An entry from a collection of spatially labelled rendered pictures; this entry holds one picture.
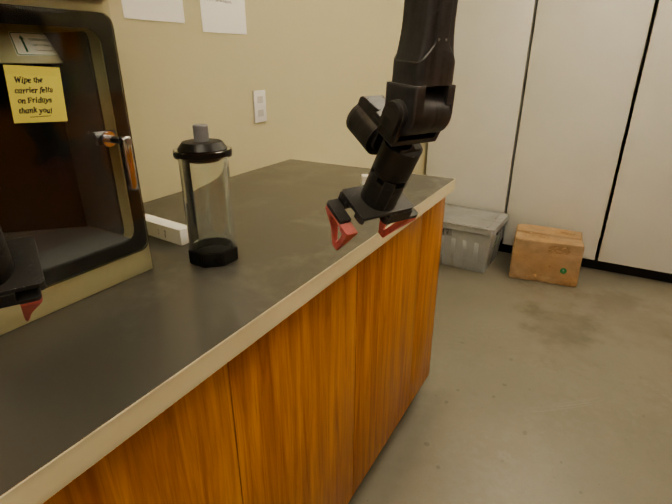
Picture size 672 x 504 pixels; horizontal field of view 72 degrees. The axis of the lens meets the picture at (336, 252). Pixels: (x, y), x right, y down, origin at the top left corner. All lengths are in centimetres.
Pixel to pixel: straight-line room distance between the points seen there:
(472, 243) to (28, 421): 282
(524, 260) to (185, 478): 268
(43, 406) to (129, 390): 10
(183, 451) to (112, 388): 18
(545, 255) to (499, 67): 125
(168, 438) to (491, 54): 307
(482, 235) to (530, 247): 30
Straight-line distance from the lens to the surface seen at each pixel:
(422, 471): 180
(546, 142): 338
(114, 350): 74
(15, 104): 80
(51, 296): 88
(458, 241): 320
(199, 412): 78
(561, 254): 317
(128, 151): 84
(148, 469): 75
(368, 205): 70
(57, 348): 78
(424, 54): 60
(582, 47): 334
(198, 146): 89
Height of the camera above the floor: 132
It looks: 23 degrees down
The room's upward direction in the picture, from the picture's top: straight up
